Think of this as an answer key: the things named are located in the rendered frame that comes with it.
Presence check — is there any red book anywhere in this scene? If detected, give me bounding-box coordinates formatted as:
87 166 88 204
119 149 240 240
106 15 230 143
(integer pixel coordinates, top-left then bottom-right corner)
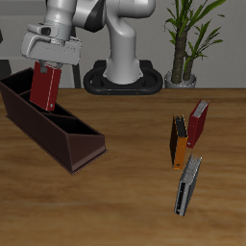
185 99 210 149
29 61 62 112

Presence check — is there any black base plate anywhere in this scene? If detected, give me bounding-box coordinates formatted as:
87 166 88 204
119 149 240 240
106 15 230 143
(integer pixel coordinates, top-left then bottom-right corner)
83 60 164 96

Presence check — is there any green pot plant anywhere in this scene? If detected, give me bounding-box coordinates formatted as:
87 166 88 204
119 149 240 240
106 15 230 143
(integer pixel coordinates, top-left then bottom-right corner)
163 0 227 89

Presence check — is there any grey book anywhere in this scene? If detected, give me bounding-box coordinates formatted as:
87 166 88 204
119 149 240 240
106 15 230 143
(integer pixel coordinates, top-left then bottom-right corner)
174 154 203 217

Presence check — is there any dark brown desk caddy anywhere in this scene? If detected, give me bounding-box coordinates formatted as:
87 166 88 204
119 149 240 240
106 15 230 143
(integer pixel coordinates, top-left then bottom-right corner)
0 67 108 176

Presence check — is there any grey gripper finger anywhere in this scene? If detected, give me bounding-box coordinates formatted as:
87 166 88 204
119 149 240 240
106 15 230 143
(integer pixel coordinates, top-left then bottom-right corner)
48 62 64 70
37 61 49 74

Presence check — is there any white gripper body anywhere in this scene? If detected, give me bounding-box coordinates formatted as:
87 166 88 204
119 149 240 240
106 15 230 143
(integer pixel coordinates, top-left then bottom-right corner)
20 33 83 66

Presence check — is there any orange book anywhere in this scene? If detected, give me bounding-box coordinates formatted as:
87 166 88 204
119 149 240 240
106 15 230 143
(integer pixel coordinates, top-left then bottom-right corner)
169 114 189 170

